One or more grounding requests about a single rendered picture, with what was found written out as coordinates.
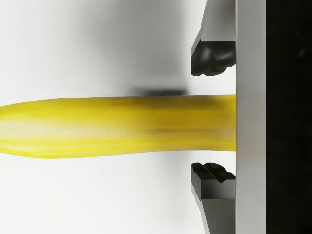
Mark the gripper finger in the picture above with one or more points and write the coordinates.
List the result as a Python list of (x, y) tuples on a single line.
[(214, 192), (212, 56)]

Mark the banana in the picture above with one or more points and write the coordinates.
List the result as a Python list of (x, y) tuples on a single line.
[(97, 126)]

